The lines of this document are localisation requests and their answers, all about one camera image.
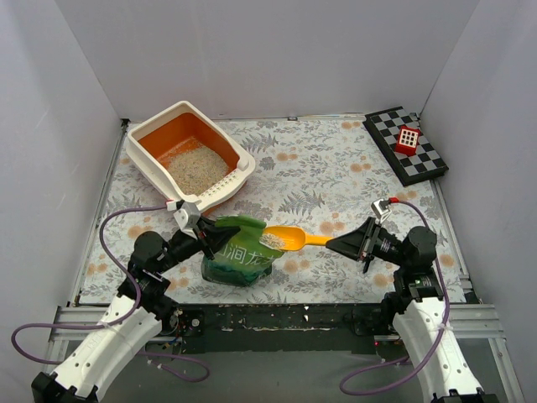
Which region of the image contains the green cat litter bag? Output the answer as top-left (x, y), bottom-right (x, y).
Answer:
top-left (201, 215), bottom-right (284, 287)

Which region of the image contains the yellow plastic litter scoop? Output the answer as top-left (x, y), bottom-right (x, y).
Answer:
top-left (259, 226), bottom-right (332, 252)

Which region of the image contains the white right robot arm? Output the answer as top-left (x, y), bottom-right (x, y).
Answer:
top-left (326, 217), bottom-right (498, 402)

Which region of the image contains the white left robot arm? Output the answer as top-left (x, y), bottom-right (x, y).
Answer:
top-left (31, 217), bottom-right (240, 402)

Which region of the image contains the white and orange litter box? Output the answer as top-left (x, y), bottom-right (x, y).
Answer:
top-left (125, 101), bottom-right (256, 213)

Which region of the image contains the small black clip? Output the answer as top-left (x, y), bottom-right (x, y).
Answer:
top-left (362, 259), bottom-right (372, 274)

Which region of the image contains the floral patterned table mat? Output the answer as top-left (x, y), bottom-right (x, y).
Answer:
top-left (78, 119), bottom-right (465, 305)

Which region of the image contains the red grid block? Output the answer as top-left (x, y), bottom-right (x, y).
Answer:
top-left (394, 125), bottom-right (421, 156)

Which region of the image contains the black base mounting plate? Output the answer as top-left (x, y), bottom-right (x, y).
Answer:
top-left (149, 303), bottom-right (402, 354)

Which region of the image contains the black and grey checkerboard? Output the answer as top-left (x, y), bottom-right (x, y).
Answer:
top-left (364, 106), bottom-right (449, 186)

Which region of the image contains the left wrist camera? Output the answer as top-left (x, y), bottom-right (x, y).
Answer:
top-left (165, 200), bottom-right (201, 234)

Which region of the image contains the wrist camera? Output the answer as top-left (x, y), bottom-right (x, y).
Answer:
top-left (165, 200), bottom-right (201, 234)
top-left (371, 197), bottom-right (399, 226)

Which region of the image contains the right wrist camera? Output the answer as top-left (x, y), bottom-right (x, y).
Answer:
top-left (371, 197), bottom-right (399, 226)

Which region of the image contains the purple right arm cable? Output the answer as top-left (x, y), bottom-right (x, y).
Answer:
top-left (339, 199), bottom-right (452, 396)

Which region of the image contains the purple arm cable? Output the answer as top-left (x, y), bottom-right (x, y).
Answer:
top-left (339, 199), bottom-right (452, 396)
top-left (10, 203), bottom-right (211, 383)

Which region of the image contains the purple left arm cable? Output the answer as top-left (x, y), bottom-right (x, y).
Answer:
top-left (10, 203), bottom-right (211, 383)

